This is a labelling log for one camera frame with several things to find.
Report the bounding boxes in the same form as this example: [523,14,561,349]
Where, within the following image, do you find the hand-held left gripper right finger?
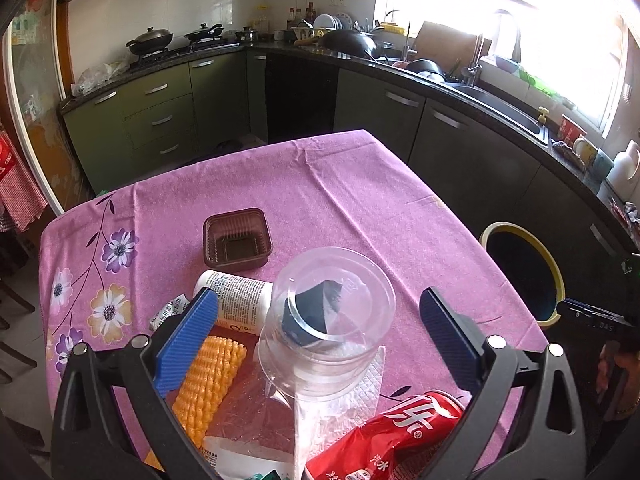
[419,287,588,480]

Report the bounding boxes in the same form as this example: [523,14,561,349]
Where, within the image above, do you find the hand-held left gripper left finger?
[50,287,221,480]

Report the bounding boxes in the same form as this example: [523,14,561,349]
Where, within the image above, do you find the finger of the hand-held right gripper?
[557,298,629,333]

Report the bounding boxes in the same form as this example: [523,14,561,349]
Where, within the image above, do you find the yellow-rimmed dark trash bin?
[479,221,567,331]

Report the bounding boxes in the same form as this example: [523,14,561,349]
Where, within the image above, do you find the clear plastic bag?
[205,345,388,480]

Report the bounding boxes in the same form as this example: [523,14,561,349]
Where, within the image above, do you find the crushed red soda can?
[305,389,466,480]

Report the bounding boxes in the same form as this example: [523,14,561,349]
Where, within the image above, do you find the black plastic piece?
[284,280,343,346]

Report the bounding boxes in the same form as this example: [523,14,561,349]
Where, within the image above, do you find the white printed plastic package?
[202,435,301,480]

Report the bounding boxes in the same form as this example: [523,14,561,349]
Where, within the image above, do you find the clear plastic cup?
[257,246,397,401]

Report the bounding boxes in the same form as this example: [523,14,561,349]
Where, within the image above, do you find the person's right hand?
[601,342,640,413]

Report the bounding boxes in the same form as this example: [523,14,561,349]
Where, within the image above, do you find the small white green wrapper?
[148,295,193,332]

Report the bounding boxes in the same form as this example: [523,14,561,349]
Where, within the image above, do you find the white printed tube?
[192,270,275,338]

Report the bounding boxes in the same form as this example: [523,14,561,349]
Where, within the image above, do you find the brown plastic tray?
[202,207,273,268]

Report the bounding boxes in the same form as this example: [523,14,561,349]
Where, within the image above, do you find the white jug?
[605,140,640,196]

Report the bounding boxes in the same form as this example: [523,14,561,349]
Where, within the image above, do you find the pink floral tablecloth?
[39,129,551,480]

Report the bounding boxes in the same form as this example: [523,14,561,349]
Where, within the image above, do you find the steel kitchen sink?
[450,82,551,148]

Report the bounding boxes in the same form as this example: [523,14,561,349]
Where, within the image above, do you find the red checked cloth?
[0,130,48,233]

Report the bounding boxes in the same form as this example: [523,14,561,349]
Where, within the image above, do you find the green base cabinets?
[60,47,640,306]

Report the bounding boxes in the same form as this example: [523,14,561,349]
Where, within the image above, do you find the steel faucet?
[462,35,486,88]

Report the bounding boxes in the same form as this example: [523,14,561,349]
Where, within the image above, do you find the black bowl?
[405,59,446,81]

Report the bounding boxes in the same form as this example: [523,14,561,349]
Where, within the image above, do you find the crumpled pale plastic bag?
[70,60,132,97]

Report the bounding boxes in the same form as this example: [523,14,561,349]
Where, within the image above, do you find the black gas stove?
[131,40,241,66]

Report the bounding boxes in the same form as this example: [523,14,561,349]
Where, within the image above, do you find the glass door with decals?
[2,0,96,211]

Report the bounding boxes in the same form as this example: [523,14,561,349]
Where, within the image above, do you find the brown cutting board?
[415,21,481,66]

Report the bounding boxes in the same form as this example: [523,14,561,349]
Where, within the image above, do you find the bright kitchen window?
[375,0,631,136]

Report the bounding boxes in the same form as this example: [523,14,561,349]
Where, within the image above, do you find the dark lidded wok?
[125,27,175,56]

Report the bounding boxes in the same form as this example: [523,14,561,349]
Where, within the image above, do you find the black lidded frying pan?
[184,22,225,43]

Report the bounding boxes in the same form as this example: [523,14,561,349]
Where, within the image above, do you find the large black wok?
[320,29,378,58]

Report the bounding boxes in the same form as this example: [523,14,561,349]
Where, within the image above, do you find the rack of white plates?
[312,12,351,31]

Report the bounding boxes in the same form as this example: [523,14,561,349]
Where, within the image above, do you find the group of condiment bottles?
[287,2,318,28]

